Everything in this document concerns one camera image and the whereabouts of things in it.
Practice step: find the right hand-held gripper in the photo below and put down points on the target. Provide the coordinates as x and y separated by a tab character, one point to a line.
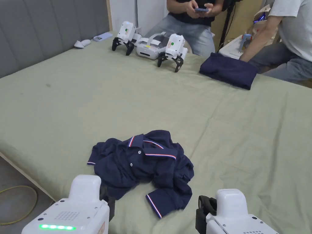
230	207

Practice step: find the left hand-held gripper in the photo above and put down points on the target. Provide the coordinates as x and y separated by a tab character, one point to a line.
82	209

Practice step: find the dark blue striped-collar polo shirt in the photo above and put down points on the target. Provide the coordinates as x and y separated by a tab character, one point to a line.
146	170

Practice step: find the bed with pale green sheet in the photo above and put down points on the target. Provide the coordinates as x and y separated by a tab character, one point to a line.
121	97

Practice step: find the folded dark blue garment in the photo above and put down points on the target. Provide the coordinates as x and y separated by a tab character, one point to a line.
229	70

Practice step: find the small white cloth item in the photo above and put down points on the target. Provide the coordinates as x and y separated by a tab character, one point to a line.
82	43

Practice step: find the spare white hand-held gripper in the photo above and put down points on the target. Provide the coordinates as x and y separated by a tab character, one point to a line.
126	30
174	45

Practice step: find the white headset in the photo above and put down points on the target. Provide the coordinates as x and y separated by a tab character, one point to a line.
146	50

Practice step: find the pale blue phone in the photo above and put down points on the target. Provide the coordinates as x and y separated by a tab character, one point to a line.
102	37

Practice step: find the grey padded headboard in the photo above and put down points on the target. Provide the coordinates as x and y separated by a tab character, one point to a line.
36	31

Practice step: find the black tripod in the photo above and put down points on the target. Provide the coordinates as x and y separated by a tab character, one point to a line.
228	22

